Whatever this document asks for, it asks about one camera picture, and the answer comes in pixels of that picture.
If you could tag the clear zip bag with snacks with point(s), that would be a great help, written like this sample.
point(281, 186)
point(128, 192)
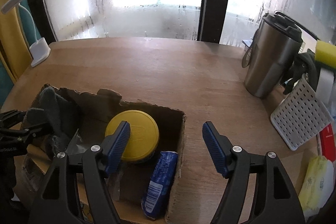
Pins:
point(76, 145)

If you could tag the white perforated basket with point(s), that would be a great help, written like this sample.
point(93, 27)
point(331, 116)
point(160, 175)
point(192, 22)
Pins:
point(300, 116)

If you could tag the brown cardboard box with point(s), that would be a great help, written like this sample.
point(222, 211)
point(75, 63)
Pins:
point(129, 183)

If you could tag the blue snack packet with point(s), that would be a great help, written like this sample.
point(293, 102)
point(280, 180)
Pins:
point(156, 198)

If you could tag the white block in basket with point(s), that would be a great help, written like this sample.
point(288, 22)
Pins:
point(325, 85)

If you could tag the yellow sponge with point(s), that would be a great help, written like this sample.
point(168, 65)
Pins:
point(325, 53)

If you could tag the red can with yellow lid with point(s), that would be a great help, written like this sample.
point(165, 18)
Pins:
point(144, 134)

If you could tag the red flat box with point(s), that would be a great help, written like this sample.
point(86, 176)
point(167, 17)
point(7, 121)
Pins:
point(328, 143)

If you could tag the yellow tissue pack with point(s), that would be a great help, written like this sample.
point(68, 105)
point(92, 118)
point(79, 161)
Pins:
point(317, 187)

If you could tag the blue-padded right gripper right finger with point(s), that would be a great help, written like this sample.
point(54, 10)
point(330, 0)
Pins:
point(274, 199)

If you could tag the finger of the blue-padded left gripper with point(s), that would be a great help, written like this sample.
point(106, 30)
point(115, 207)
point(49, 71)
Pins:
point(11, 118)
point(27, 134)

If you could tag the stainless steel tumbler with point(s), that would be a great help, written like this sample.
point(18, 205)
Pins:
point(274, 45)

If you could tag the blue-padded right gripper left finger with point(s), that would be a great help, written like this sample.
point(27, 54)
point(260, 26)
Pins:
point(57, 200)

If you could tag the grey-blue knitted gloves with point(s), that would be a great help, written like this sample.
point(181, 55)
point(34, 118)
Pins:
point(63, 117)

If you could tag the dark green cloth in basket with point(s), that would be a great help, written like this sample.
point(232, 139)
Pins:
point(303, 64)

